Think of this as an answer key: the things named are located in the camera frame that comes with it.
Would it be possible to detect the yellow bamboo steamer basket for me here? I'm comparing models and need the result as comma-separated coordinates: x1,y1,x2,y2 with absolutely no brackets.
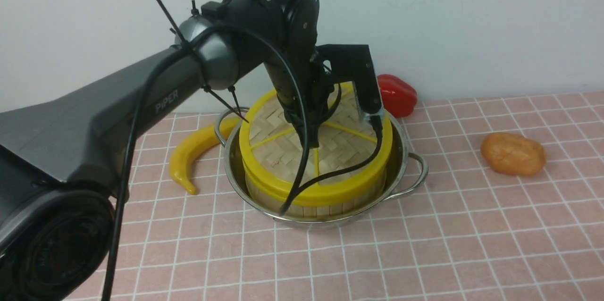
244,167,387,219

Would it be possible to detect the orange potato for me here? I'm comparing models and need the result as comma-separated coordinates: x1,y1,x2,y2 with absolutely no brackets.
480,133,547,176

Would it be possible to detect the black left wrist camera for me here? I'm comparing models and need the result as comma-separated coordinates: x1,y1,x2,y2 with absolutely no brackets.
316,44,385,130

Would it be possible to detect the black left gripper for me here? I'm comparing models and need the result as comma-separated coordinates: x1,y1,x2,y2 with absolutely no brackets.
264,53,342,148

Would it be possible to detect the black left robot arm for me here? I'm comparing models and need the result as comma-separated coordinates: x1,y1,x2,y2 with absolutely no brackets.
1,0,332,301

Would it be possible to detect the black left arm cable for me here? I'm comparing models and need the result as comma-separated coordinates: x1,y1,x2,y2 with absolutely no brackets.
100,0,384,301

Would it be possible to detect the yellow plastic banana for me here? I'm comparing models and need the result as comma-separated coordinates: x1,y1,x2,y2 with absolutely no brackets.
168,117,239,195

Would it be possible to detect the stainless steel pot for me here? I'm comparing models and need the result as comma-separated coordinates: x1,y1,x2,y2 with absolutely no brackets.
213,110,429,230

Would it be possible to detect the yellow bamboo steamer lid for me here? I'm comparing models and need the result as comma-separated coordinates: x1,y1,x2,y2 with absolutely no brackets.
239,83,393,199

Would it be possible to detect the red bell pepper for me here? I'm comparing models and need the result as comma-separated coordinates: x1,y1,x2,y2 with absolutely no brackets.
377,74,418,118

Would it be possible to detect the pink checkered tablecloth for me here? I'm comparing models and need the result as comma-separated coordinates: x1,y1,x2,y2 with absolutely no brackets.
112,92,604,301

